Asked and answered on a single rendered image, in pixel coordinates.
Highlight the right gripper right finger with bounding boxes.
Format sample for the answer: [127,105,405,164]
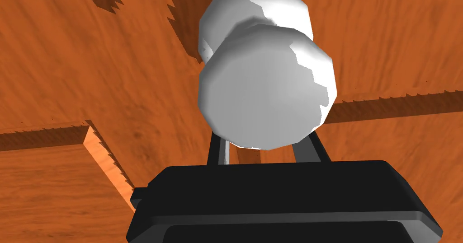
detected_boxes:
[291,130,332,164]

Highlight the white round door knob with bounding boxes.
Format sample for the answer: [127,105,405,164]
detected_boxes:
[197,0,338,151]

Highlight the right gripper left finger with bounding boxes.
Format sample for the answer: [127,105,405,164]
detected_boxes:
[206,131,231,166]

